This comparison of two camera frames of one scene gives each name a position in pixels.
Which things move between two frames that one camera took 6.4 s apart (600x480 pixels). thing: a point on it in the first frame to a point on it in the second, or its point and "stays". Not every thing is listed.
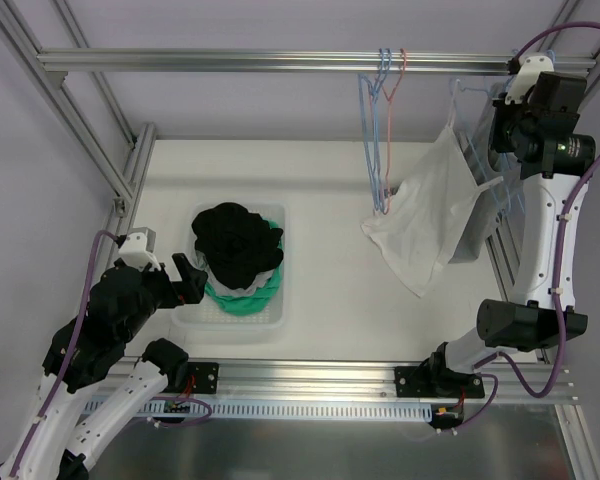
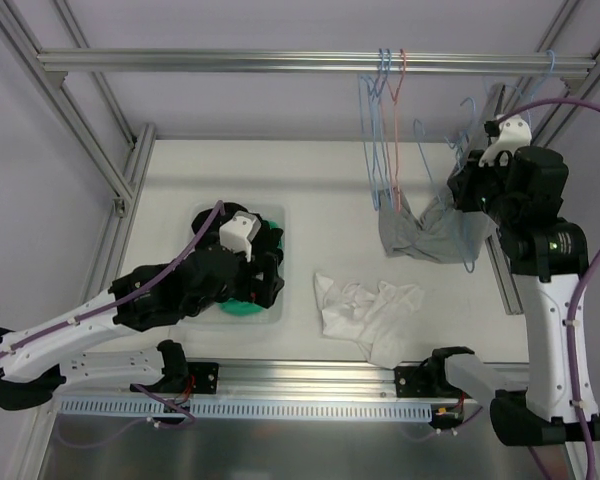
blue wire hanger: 368,111 stays
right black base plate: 436,381 stays
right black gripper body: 500,132 to 466,181
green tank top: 248,304 stays
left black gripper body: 175,288 to 268,268
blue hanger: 472,107 to 464,134
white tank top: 422,223 to 376,321
